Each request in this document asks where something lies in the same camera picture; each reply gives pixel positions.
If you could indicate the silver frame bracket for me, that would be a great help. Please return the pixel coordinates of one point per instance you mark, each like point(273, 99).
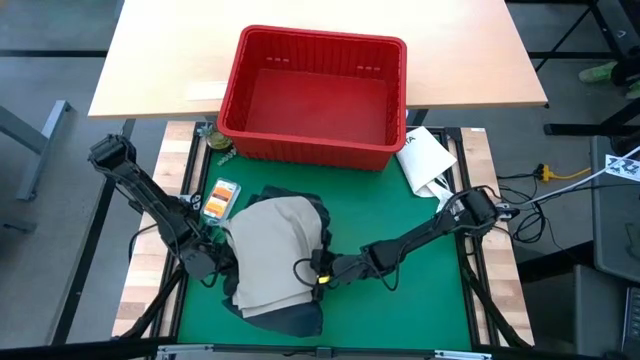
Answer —
point(185, 351)
point(462, 355)

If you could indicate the white label strip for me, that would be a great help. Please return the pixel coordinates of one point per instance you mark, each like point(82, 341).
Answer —
point(206, 91)

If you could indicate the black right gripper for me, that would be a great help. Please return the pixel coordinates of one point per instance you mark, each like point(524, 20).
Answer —
point(340, 267)

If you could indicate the dark denim garment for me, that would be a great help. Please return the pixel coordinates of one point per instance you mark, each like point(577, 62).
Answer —
point(295, 322)

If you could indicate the black desk frame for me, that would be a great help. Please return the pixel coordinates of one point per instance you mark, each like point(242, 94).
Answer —
point(610, 115)

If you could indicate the dark keyboard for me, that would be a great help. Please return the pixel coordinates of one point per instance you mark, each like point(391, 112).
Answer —
point(632, 320)

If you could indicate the white logo tag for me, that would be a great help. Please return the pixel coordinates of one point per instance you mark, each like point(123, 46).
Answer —
point(622, 167)

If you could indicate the person's green shoe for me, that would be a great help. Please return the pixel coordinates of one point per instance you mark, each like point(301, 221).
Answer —
point(597, 73)
point(634, 90)

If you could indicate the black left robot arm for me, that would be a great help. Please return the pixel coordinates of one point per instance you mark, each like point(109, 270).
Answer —
point(145, 195)

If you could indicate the white tote bag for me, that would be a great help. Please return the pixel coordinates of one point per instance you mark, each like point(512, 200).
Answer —
point(425, 157)

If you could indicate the grey desk leg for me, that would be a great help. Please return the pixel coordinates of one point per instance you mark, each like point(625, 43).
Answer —
point(35, 150)

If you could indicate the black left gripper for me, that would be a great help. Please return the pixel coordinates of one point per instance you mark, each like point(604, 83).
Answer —
point(202, 260)

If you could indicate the light wooden desk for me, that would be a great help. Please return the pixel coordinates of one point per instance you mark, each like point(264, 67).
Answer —
point(150, 50)

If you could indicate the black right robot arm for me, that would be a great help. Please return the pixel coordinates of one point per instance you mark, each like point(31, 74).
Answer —
point(435, 230)

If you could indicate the beige garment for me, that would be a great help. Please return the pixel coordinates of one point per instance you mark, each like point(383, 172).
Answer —
point(275, 250)

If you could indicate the red plastic laundry bin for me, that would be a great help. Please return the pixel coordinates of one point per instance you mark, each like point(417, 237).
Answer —
point(320, 105)

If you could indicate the person's leg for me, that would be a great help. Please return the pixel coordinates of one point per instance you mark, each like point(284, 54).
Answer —
point(627, 70)

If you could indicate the green table mat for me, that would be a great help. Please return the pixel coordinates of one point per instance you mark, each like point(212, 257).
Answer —
point(400, 310)

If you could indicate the black aluminium frame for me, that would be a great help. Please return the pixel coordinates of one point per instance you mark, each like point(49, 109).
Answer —
point(91, 240)

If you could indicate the white power strip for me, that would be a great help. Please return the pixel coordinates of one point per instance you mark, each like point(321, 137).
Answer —
point(505, 211)

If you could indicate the grey plastic case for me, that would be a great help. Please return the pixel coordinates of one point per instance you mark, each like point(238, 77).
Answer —
point(615, 225)

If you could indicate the dark grey box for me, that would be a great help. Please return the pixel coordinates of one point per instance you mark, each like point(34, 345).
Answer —
point(575, 310)

